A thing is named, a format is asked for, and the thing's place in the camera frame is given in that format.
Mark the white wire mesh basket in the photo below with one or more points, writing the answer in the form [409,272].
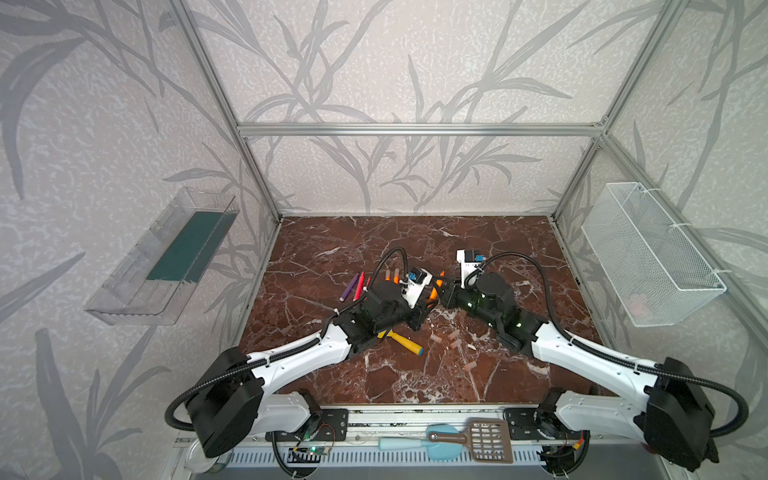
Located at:
[658,274]

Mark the small circuit board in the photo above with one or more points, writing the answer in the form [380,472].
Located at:
[309,453]

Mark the aluminium cage frame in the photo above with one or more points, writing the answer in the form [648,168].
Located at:
[600,133]

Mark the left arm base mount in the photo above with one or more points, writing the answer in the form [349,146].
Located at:
[329,425]

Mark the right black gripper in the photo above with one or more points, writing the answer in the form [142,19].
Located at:
[452,291]

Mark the pink marker pen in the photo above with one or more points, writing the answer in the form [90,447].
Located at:
[359,286]

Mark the clear plastic wall tray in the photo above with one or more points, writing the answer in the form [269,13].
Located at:
[152,285]

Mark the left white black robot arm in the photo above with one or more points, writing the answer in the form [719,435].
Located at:
[240,394]

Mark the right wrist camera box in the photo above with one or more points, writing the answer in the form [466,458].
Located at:
[469,261]

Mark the yellow toy shovel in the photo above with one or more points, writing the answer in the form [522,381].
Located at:
[403,341]

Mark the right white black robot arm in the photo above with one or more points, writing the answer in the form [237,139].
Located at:
[668,414]

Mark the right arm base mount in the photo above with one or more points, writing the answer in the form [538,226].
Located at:
[527,423]

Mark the aluminium front rail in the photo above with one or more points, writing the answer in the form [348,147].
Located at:
[369,423]

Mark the light blue silicone spatula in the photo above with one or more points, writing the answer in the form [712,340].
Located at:
[436,451]

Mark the brown slotted spatula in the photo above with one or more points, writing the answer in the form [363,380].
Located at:
[488,440]

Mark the purple marker pen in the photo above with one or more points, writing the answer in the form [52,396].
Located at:
[350,288]

